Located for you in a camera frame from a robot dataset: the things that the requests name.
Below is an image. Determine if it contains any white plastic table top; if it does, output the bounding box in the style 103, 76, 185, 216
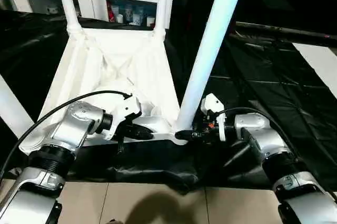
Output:
19, 27, 190, 156

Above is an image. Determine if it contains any white plastic table leg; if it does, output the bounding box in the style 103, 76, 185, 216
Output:
174, 0, 250, 137
54, 0, 83, 35
153, 0, 170, 38
0, 75, 35, 133

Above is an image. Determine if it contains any black plastic mat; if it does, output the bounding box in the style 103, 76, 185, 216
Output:
0, 9, 337, 193

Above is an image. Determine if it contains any black flat screen television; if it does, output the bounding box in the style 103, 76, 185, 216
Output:
235, 0, 337, 45

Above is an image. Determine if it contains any white cabinet with glass doors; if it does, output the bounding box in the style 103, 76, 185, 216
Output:
4, 0, 176, 29

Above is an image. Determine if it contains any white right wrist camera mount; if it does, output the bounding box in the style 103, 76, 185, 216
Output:
200, 93, 227, 142

